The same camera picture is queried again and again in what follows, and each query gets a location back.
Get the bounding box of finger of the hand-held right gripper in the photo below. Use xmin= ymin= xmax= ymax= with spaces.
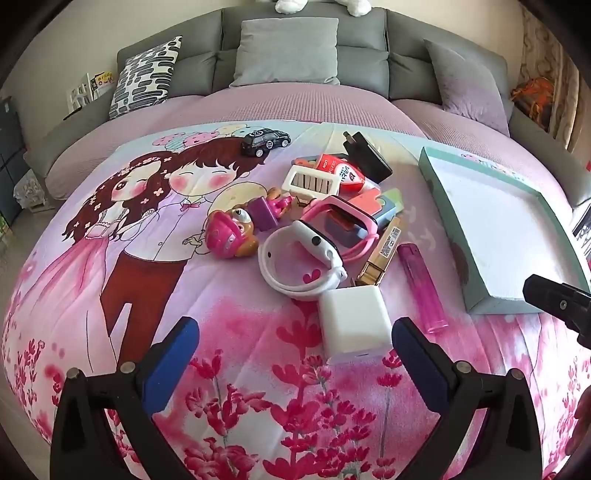
xmin=523 ymin=274 xmax=591 ymax=349

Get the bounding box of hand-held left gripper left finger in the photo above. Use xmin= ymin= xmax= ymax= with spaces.
xmin=50 ymin=316 xmax=201 ymax=480

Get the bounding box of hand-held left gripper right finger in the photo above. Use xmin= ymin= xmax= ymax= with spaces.
xmin=392 ymin=316 xmax=542 ymax=480

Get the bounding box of pink lighter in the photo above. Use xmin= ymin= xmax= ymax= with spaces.
xmin=396 ymin=243 xmax=450 ymax=334

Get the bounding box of white cube charger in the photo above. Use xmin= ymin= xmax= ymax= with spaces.
xmin=318 ymin=287 xmax=394 ymax=363

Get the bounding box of gold rectangular box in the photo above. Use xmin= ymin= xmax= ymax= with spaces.
xmin=355 ymin=216 xmax=408 ymax=288

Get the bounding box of teal box lid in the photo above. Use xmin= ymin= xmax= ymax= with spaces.
xmin=418 ymin=146 xmax=583 ymax=316

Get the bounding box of pink puppy toy figure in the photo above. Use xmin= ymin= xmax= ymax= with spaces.
xmin=203 ymin=186 xmax=295 ymax=257

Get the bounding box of white smartwatch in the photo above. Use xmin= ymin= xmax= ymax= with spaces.
xmin=257 ymin=220 xmax=348 ymax=302

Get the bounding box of orange utility knife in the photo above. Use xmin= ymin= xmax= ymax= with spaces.
xmin=348 ymin=187 xmax=393 ymax=232

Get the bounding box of pink smartwatch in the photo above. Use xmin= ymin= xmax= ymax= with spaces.
xmin=301 ymin=195 xmax=380 ymax=264

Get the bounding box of red glue tube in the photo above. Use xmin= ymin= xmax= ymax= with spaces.
xmin=315 ymin=154 xmax=370 ymax=195

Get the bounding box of black power adapter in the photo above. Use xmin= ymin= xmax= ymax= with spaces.
xmin=342 ymin=131 xmax=393 ymax=184

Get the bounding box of cream plastic hair clip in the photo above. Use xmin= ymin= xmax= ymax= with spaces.
xmin=281 ymin=165 xmax=341 ymax=208

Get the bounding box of cartoon printed blanket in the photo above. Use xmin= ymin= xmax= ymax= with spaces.
xmin=0 ymin=117 xmax=591 ymax=480

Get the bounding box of black white printed sheet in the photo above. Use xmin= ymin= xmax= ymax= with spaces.
xmin=571 ymin=208 xmax=591 ymax=264

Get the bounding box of orange bag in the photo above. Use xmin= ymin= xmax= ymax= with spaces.
xmin=510 ymin=78 xmax=555 ymax=121

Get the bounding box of white lace cloth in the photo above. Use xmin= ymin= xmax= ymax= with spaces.
xmin=13 ymin=170 xmax=47 ymax=210

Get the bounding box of lilac grey pillow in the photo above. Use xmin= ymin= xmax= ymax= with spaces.
xmin=423 ymin=39 xmax=511 ymax=137

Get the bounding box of black toy car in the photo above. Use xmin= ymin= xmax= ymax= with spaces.
xmin=241 ymin=129 xmax=291 ymax=158

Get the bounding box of patterned curtain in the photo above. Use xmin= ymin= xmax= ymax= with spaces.
xmin=522 ymin=9 xmax=583 ymax=148

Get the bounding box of blue cabinet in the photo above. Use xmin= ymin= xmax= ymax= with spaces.
xmin=0 ymin=97 xmax=28 ymax=222

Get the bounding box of pink sofa cover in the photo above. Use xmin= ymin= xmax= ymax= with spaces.
xmin=44 ymin=85 xmax=578 ymax=204

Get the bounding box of white cutout stand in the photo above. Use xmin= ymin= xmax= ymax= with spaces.
xmin=68 ymin=74 xmax=95 ymax=112

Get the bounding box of black white patterned pillow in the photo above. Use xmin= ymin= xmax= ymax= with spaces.
xmin=109 ymin=36 xmax=183 ymax=121

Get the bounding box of yellow black booklet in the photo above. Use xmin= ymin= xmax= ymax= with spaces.
xmin=90 ymin=71 xmax=115 ymax=99

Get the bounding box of light grey pillow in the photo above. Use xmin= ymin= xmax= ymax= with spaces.
xmin=229 ymin=17 xmax=340 ymax=88

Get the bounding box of grey sofa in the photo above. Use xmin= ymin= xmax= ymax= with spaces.
xmin=23 ymin=4 xmax=591 ymax=208

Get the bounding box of grey white plush toy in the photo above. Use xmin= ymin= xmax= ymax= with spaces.
xmin=274 ymin=0 xmax=375 ymax=17

